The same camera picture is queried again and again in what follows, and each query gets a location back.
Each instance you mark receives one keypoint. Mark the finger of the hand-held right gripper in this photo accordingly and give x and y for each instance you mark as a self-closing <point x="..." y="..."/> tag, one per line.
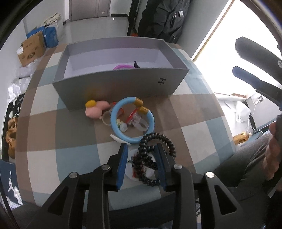
<point x="257" y="51"/>
<point x="253" y="80"/>

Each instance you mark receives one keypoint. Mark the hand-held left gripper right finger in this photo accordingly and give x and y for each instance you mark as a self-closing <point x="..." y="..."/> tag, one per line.
<point x="160" y="168"/>

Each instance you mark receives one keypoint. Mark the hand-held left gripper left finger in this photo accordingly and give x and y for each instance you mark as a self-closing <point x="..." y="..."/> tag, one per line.
<point x="123" y="168"/>

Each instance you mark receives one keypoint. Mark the red figure ornament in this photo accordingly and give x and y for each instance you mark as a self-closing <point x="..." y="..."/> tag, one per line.
<point x="133" y="115"/>

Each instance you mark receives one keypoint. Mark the pink plush toy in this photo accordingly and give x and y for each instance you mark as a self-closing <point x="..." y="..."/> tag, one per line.
<point x="97" y="111"/>

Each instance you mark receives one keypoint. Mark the grey storage box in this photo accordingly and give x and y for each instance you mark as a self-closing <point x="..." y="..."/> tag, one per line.
<point x="123" y="88"/>

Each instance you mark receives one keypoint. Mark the person's right hand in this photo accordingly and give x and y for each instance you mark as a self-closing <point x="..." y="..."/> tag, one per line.
<point x="272" y="158"/>

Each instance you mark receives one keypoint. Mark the white hair band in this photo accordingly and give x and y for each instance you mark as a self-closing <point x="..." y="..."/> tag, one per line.
<point x="116" y="138"/>

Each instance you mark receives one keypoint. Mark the person's grey trouser leg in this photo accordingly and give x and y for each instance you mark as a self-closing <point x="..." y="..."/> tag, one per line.
<point x="244" y="167"/>

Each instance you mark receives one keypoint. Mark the red orange hair clip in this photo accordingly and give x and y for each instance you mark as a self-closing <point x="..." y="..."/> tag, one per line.
<point x="116" y="108"/>

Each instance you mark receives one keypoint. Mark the checkered tablecloth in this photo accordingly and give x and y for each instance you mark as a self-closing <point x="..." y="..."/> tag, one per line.
<point x="66" y="132"/>

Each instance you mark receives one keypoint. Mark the black backpack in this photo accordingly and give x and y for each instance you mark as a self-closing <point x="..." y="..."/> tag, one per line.
<point x="167" y="19"/>

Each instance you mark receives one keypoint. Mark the purple bangle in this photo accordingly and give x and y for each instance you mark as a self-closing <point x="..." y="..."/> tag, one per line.
<point x="123" y="66"/>

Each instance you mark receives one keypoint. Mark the black hair clip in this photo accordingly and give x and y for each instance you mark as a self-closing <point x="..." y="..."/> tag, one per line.
<point x="136" y="64"/>

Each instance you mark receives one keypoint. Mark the navy bag white figure print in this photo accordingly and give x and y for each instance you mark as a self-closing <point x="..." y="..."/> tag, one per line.
<point x="11" y="187"/>

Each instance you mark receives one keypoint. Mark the brown bag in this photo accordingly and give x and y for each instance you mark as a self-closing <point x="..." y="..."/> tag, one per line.
<point x="12" y="141"/>

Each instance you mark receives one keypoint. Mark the black patterned bag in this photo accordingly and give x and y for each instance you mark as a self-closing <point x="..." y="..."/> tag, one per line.
<point x="13" y="107"/>

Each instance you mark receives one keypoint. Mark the white plastic bags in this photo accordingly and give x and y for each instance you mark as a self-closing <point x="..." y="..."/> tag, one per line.
<point x="22" y="74"/>

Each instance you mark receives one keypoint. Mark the brown cardboard box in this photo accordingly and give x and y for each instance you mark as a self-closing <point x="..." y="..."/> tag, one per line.
<point x="30" y="50"/>

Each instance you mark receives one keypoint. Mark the blue cardboard box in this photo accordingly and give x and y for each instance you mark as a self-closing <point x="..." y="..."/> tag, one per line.
<point x="50" y="36"/>

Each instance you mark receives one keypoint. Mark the grey door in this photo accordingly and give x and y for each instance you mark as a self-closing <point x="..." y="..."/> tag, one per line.
<point x="88" y="8"/>

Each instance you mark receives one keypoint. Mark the white tote bag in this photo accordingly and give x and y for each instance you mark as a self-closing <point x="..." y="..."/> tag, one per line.
<point x="52" y="21"/>

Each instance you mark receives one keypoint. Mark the wall socket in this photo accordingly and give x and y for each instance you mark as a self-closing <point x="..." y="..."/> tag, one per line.
<point x="260" y="98"/>

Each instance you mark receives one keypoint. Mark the wooden window frame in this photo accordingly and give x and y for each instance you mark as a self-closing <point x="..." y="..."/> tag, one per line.
<point x="209" y="37"/>

